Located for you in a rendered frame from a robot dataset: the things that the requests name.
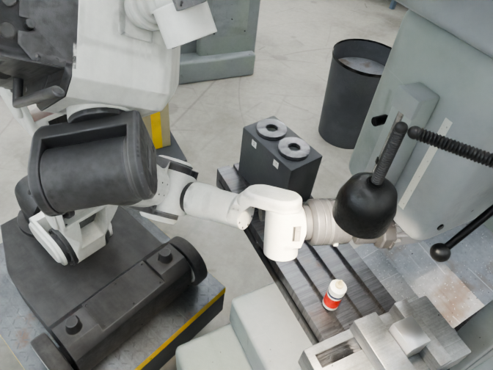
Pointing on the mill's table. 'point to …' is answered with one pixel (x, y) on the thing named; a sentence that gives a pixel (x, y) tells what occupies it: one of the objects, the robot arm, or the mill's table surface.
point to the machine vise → (319, 361)
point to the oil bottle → (334, 294)
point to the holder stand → (278, 158)
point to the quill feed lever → (439, 252)
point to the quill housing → (455, 124)
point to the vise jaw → (379, 344)
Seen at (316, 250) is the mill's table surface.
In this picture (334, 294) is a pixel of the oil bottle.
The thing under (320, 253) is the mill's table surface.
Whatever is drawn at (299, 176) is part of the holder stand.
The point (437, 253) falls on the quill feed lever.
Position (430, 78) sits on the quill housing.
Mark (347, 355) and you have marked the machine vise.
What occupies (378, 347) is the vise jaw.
